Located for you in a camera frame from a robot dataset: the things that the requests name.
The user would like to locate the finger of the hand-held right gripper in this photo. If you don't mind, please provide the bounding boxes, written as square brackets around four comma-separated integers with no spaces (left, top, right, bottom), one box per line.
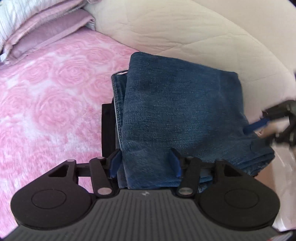
[269,124,296,147]
[243,100,296,135]

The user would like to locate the cream padded headboard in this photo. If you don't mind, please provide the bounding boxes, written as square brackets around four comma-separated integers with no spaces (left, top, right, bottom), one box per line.
[82,0,296,153]

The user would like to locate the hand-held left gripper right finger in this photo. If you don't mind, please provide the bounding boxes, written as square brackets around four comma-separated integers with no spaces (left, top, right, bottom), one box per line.
[170,148,244,198]

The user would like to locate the pink folded blanket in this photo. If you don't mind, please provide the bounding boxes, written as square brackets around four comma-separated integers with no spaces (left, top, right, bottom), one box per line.
[0,0,96,66]

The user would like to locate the black folded garment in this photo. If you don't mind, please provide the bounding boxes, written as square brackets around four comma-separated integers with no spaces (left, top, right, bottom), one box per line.
[101,96,121,161]

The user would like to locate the blue denim jeans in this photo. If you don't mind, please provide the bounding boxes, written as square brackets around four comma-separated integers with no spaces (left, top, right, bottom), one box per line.
[111,51,275,193]

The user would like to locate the white striped quilt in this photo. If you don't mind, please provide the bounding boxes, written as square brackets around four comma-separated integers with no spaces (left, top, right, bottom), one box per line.
[0,0,48,47]

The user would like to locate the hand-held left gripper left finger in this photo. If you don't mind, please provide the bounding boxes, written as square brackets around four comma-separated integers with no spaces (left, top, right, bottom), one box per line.
[47,149,122,198]

